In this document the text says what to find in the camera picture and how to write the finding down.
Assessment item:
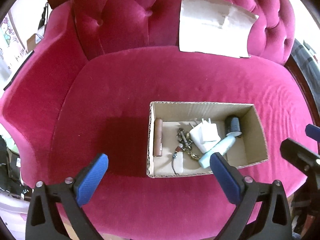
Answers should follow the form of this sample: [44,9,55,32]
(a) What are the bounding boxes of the metal keychain with charms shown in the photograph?
[171,128,200,176]

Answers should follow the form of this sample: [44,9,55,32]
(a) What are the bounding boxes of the brown leather cylinder case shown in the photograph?
[153,119,163,157]

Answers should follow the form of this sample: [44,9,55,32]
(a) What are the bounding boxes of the brown paper sheet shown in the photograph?
[178,0,259,58]

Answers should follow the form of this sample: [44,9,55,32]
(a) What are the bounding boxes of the light blue plastic bottle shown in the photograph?
[199,135,236,168]

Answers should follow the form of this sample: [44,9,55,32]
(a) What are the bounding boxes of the white USB wall charger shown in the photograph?
[189,118,221,154]

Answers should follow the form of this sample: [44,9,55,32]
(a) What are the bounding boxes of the cartoon cat poster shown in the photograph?
[1,14,21,64]

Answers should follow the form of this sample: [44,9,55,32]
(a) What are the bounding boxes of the cardboard box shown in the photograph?
[146,101,268,178]

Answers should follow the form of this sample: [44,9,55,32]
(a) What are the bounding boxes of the small cardboard box background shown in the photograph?
[27,33,43,53]

